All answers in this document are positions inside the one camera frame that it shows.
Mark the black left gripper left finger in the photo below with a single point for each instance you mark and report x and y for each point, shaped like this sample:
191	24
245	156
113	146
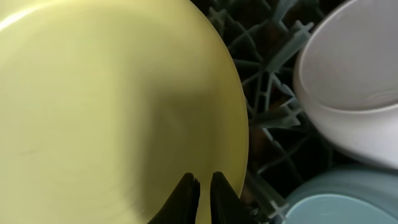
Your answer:
182	204

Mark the blue bowl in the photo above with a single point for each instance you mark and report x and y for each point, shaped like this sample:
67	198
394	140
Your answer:
351	195

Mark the grey dish rack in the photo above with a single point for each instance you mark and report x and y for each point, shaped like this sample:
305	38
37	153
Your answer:
285	150

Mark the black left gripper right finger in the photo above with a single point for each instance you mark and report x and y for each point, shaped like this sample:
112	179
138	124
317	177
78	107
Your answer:
226	208

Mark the yellow plate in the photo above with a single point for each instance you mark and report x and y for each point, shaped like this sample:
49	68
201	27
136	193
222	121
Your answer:
105	105

